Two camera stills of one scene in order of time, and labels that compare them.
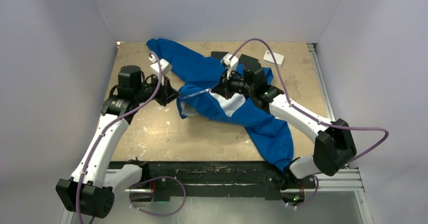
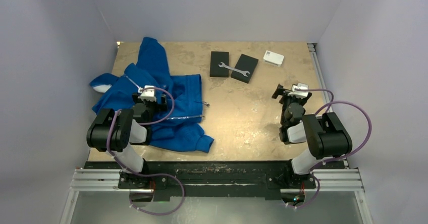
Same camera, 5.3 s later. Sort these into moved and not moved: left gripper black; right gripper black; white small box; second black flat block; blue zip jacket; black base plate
Moved: right gripper black; left gripper black; blue zip jacket
Not moved: black base plate; second black flat block; white small box
